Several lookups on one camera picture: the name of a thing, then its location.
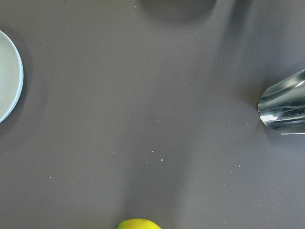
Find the yellow lemon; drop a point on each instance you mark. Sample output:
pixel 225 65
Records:
pixel 138 224

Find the shiny metal cup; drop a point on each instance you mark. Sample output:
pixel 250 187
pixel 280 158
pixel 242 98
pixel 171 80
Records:
pixel 282 106

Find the pale green round plate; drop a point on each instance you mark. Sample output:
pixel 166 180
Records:
pixel 11 76

